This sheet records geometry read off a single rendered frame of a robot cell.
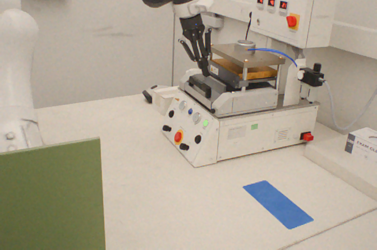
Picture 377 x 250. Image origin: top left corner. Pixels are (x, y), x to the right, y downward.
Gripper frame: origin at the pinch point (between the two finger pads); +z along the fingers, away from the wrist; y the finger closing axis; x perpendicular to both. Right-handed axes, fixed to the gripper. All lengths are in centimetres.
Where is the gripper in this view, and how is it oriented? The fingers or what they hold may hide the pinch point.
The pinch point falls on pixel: (203, 66)
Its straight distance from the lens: 139.9
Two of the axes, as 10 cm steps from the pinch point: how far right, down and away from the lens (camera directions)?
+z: 2.6, 8.2, 5.0
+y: -8.7, 4.3, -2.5
